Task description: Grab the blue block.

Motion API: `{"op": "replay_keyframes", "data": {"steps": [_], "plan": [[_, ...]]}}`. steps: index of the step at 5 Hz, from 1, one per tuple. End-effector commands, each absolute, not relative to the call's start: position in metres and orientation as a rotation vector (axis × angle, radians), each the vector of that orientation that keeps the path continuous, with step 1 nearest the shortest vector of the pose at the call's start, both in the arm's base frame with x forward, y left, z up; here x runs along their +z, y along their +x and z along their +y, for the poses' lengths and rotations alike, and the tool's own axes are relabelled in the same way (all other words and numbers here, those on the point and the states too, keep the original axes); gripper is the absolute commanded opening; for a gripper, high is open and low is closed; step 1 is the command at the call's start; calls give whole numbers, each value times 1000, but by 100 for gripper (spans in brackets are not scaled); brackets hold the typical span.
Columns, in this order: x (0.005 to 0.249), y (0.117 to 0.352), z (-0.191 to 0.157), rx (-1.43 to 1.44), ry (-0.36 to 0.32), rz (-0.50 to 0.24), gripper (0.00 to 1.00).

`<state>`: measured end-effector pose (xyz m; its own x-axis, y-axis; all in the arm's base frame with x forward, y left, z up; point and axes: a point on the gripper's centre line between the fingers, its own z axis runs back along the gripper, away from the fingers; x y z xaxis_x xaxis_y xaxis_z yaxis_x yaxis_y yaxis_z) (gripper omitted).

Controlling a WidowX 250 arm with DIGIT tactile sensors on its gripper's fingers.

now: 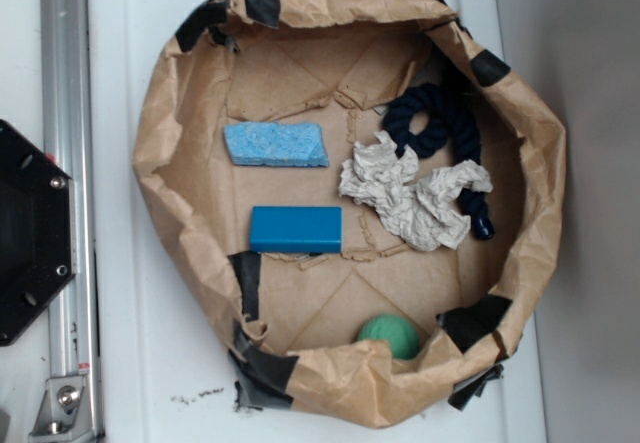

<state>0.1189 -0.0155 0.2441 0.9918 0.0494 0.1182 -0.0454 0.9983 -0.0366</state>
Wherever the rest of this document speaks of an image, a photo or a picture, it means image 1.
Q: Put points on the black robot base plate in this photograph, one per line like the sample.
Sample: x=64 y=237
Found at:
x=36 y=230

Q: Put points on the aluminium extrusion rail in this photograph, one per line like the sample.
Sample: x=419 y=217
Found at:
x=73 y=326

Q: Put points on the metal corner bracket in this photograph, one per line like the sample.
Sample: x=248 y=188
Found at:
x=65 y=412

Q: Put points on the green ball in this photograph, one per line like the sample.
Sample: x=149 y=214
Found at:
x=401 y=336

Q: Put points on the brown paper bag bin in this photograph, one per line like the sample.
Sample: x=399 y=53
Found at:
x=290 y=321

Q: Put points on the light blue sponge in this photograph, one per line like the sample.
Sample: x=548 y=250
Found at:
x=276 y=145

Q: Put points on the blue rectangular block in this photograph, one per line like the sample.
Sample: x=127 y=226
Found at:
x=295 y=229

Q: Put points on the crumpled white paper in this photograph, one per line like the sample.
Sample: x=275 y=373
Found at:
x=420 y=212

